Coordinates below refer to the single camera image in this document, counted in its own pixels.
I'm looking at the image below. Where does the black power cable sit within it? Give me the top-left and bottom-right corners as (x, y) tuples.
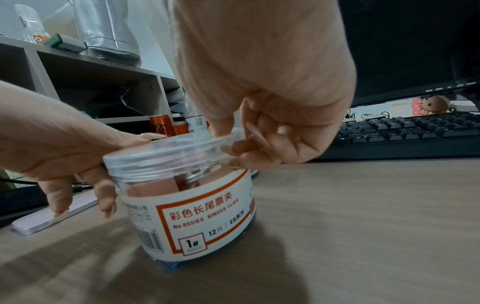
(0, 176), (93, 194)

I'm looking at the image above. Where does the black keyboard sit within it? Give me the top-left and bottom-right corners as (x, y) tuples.
(310, 110), (480, 163)

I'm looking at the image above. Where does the small clear bottle orange label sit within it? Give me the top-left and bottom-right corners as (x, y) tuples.
(13, 4), (53, 46)

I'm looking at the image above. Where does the person's right hand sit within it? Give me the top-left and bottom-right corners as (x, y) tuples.
(164, 0), (358, 172)

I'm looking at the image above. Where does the green white box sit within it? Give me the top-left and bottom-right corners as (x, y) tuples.
(45, 33), (89, 55)

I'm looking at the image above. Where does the person's left hand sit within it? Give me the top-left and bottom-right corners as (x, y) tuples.
(0, 79), (169, 220)

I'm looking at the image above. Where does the red drink can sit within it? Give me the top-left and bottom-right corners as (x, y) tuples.
(148, 115), (175, 138)

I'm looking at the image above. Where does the grey shelf unit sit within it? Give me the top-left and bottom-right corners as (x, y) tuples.
(0, 35), (186, 142)

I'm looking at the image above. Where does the pink smartphone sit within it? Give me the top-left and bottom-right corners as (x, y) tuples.
(10, 189), (102, 236)

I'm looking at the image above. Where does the clear water bottle green cap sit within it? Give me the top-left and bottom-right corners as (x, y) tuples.
(180, 85), (210, 139)

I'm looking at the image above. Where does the black computer monitor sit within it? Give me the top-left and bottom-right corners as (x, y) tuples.
(336, 0), (480, 108)

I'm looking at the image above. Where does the large clear plastic lid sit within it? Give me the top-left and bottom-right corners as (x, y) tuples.
(101, 127), (246, 179)

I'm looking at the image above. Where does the shiny clear plastic bag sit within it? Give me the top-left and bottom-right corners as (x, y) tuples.
(70, 0), (143, 67)

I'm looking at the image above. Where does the large clear plastic jar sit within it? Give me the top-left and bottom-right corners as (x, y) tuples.
(111, 164), (260, 270)

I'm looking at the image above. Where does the cartoon cat figure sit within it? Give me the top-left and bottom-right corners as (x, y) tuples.
(411, 94), (452, 117)

